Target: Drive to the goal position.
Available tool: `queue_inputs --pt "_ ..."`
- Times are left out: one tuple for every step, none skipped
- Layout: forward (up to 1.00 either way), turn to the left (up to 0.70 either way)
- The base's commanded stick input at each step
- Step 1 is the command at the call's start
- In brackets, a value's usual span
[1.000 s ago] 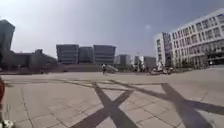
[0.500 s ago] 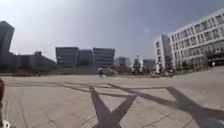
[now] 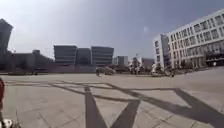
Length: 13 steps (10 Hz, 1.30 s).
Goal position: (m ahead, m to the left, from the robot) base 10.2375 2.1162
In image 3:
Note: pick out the small distant grey building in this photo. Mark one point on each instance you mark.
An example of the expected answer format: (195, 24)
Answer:
(120, 60)

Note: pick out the person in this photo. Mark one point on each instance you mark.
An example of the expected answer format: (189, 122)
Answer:
(97, 71)

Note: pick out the grey three-block building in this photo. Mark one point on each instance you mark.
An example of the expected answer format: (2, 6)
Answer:
(83, 56)

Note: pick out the distant low building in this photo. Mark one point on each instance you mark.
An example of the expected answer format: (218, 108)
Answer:
(147, 62)

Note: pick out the low dark building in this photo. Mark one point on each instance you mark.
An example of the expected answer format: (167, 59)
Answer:
(31, 61)

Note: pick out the white multi-storey building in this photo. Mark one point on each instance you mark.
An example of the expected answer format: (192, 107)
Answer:
(196, 40)

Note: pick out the tall dark building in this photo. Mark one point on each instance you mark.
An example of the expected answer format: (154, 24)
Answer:
(4, 40)

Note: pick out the robot's own part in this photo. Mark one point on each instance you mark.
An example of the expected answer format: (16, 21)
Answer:
(1, 93)

